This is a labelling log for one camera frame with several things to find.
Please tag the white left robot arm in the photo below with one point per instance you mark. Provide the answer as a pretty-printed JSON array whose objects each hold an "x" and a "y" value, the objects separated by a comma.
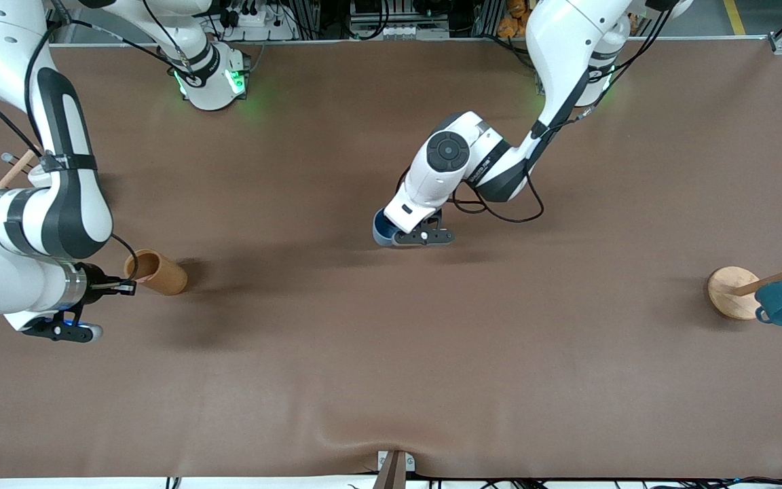
[{"x": 561, "y": 41}]

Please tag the wooden mug tree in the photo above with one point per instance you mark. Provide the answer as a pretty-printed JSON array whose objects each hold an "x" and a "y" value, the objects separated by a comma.
[{"x": 730, "y": 292}]

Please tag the orange bread pile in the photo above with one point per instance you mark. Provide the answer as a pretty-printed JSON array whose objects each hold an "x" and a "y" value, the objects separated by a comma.
[{"x": 512, "y": 20}]

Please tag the white power strip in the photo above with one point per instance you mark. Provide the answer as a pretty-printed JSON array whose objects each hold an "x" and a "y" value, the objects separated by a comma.
[{"x": 252, "y": 17}]

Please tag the blue cup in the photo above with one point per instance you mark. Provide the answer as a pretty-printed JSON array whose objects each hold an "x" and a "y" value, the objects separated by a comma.
[{"x": 383, "y": 231}]

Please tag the brown cylindrical cup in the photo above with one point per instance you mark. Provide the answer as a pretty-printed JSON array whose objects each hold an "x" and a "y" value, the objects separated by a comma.
[{"x": 163, "y": 275}]

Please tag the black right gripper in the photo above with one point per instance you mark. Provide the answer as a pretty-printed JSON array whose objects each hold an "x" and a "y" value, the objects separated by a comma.
[{"x": 97, "y": 280}]

